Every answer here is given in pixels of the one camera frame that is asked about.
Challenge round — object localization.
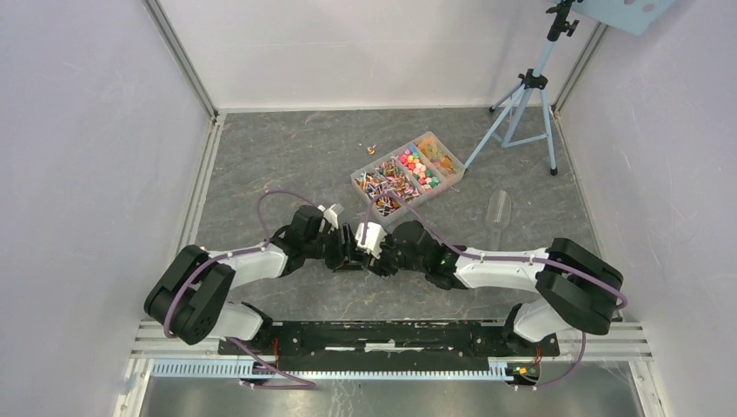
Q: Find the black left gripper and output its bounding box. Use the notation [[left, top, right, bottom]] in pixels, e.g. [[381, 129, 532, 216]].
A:
[[304, 223, 367, 274]]

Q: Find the clear plastic scoop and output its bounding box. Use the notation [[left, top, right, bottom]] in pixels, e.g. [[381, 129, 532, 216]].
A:
[[486, 189, 512, 251]]

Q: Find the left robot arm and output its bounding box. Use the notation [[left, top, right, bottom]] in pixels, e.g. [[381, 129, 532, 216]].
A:
[[143, 204, 360, 354]]

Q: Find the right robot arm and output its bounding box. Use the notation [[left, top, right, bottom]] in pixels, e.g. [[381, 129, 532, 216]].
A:
[[355, 221, 624, 354]]

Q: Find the clear compartment candy tray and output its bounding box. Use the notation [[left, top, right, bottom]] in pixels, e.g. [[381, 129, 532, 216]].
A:
[[350, 131, 466, 207]]

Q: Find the light blue perforated board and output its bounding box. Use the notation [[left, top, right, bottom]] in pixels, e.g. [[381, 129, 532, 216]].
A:
[[547, 0, 675, 36]]

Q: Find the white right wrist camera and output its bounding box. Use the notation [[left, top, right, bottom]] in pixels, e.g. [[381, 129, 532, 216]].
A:
[[355, 222, 387, 259]]

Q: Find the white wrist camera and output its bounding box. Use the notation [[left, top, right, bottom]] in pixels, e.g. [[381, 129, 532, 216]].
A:
[[355, 222, 387, 259], [318, 203, 344, 229]]

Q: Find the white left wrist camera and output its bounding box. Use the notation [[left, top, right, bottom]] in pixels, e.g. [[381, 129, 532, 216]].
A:
[[318, 203, 344, 229]]

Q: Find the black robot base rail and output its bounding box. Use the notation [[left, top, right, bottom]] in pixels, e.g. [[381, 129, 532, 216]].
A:
[[244, 320, 561, 372]]

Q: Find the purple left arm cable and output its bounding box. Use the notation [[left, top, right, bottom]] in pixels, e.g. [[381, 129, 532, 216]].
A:
[[163, 190, 321, 390]]

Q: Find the light blue camera tripod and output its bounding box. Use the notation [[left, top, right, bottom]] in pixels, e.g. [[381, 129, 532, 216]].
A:
[[464, 0, 580, 176]]

